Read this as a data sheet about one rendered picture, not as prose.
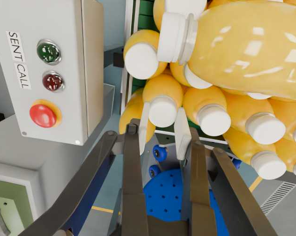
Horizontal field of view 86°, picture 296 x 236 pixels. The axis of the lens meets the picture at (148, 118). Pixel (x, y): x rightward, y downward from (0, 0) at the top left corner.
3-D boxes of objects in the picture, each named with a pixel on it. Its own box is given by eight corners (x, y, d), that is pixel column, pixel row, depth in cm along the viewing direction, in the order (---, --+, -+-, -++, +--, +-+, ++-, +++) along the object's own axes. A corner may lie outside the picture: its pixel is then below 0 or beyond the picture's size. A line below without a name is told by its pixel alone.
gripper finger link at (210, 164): (192, 155, 14) (226, 161, 13) (185, 125, 18) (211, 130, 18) (187, 167, 14) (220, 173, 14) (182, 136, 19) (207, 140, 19)
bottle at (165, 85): (163, 56, 36) (164, 74, 20) (183, 78, 38) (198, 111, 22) (142, 77, 39) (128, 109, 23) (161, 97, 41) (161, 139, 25)
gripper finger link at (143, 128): (142, 154, 16) (135, 153, 16) (147, 121, 22) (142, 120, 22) (146, 129, 15) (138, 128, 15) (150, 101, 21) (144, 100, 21)
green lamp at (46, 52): (42, 60, 19) (35, 62, 18) (39, 40, 18) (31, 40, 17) (60, 63, 19) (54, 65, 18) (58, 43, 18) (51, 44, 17)
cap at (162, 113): (163, 91, 21) (163, 95, 20) (181, 110, 22) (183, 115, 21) (143, 108, 23) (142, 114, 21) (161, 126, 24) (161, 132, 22)
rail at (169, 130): (125, 121, 40) (123, 127, 37) (126, 118, 39) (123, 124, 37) (283, 146, 39) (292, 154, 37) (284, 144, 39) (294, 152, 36)
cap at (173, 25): (188, 2, 12) (166, -2, 12) (182, 47, 12) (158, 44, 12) (178, 35, 16) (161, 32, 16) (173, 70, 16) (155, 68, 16)
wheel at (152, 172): (155, 185, 44) (160, 182, 45) (158, 174, 42) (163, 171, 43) (146, 173, 47) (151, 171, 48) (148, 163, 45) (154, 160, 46)
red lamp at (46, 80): (47, 88, 21) (40, 91, 20) (44, 71, 20) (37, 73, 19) (63, 91, 21) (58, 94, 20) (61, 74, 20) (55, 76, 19)
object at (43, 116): (36, 122, 23) (31, 126, 22) (31, 100, 22) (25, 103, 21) (60, 126, 23) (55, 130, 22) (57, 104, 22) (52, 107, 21)
